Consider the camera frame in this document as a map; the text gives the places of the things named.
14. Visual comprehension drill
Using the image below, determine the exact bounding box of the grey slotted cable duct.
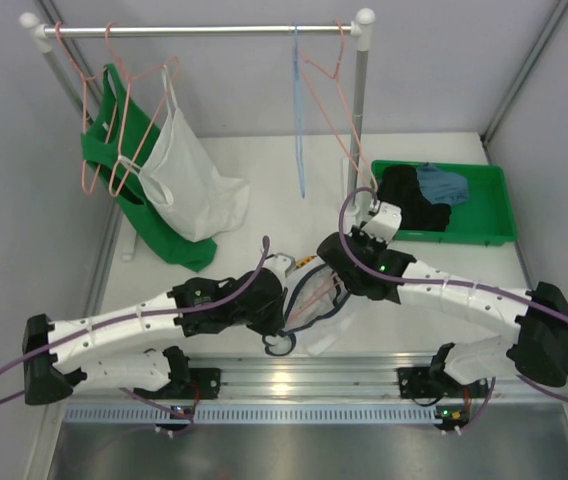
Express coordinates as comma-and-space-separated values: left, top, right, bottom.
64, 404, 468, 425

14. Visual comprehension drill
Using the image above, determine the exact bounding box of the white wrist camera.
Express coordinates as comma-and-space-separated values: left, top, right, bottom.
360, 200, 402, 244
267, 253, 297, 277

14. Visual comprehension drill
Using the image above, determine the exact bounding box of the blue garment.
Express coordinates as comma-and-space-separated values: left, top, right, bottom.
416, 163, 470, 206

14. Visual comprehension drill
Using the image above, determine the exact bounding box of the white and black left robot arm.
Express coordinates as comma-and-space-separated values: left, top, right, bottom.
22, 267, 286, 406

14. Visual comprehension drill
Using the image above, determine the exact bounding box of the green tank top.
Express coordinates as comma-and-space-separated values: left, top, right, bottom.
81, 64, 217, 272

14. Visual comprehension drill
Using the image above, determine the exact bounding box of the pink wire hanger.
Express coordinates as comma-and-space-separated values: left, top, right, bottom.
299, 273, 337, 312
54, 20, 115, 195
103, 21, 181, 197
299, 8, 378, 192

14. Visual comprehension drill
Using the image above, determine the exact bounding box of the black garment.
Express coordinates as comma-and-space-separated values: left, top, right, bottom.
377, 165, 452, 232

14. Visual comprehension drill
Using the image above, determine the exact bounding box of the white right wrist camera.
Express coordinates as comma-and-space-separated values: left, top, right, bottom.
360, 200, 402, 244

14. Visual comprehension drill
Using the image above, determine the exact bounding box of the plain white tank top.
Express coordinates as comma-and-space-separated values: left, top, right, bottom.
118, 67, 250, 242

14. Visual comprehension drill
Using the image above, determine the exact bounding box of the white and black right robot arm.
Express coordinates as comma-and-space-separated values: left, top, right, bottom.
317, 231, 568, 397

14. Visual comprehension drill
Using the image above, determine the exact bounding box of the white printed navy-trim tank top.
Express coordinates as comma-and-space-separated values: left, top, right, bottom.
262, 255, 352, 357

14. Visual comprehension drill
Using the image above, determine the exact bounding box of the white and silver clothes rack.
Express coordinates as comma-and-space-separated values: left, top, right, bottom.
18, 8, 377, 261

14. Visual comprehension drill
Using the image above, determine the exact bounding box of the aluminium mounting rail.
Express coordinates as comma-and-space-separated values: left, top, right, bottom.
81, 352, 568, 401

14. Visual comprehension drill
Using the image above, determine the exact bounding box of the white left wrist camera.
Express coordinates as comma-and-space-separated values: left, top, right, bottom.
267, 253, 297, 277

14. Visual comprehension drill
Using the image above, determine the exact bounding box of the green plastic bin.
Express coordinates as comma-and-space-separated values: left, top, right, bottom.
372, 160, 517, 246

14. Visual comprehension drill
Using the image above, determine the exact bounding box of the blue wire hanger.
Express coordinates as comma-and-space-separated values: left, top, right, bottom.
292, 22, 306, 199

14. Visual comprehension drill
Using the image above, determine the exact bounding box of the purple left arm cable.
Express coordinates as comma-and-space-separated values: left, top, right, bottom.
0, 235, 271, 411

